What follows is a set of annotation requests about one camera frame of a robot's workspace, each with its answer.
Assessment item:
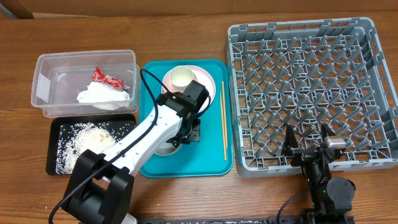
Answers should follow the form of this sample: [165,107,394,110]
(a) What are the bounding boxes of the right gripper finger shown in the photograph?
[281,124,297,152]
[321,123,335,137]

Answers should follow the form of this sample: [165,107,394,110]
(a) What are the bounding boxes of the grey bowl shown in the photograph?
[154,142,182,156]

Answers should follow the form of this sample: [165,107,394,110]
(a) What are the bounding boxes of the white napkin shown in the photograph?
[76,82,131,111]

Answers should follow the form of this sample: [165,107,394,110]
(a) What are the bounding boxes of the red snack wrapper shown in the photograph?
[91,67,124,91]

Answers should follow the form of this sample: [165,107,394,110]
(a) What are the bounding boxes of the white rice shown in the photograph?
[55,121,135,175]

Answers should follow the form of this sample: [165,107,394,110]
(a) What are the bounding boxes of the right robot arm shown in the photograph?
[276,124,356,223]

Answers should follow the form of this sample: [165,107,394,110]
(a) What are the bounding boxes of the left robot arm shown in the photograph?
[56,91,209,223]

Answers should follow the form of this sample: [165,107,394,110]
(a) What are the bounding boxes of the large pink plate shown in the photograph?
[186,65,216,112]

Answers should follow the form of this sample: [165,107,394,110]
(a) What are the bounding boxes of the white cup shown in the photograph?
[169,65,195,88]

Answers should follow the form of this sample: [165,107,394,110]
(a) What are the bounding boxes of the small pink plate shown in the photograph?
[161,70,198,93]

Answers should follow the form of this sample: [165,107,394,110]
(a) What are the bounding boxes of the grey plastic dish rack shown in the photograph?
[226,17,397,177]

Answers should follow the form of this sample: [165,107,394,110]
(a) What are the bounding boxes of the teal plastic serving tray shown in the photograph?
[141,59,234,178]

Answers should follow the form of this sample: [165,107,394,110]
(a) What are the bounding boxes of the clear plastic storage bin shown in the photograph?
[31,50,140,118]

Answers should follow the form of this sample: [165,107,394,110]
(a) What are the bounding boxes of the black plastic tray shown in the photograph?
[46,114,136,175]

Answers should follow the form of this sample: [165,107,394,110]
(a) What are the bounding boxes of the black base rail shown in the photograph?
[136,215,305,224]

